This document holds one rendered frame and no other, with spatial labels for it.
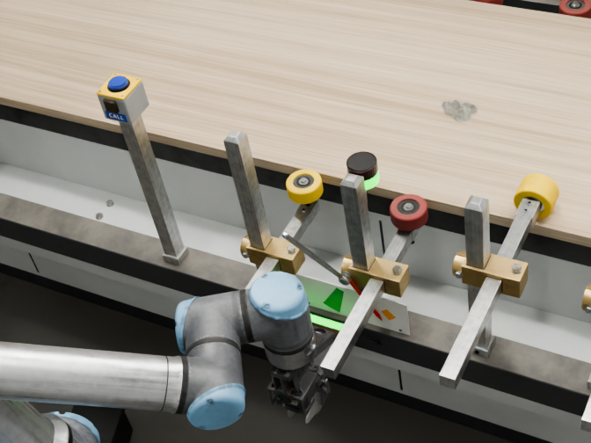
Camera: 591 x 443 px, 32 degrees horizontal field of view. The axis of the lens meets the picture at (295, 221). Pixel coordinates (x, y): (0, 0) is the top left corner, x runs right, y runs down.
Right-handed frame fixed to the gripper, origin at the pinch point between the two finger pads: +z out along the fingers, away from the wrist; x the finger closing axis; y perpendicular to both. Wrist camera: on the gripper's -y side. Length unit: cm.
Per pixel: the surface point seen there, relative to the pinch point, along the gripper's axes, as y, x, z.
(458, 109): -80, -1, -9
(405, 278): -33.8, 5.1, -2.6
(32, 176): -52, -116, 21
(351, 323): -18.4, 0.0, -3.5
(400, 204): -48.4, -1.8, -7.9
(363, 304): -23.8, 0.2, -3.5
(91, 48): -77, -104, -7
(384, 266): -33.7, 0.6, -4.5
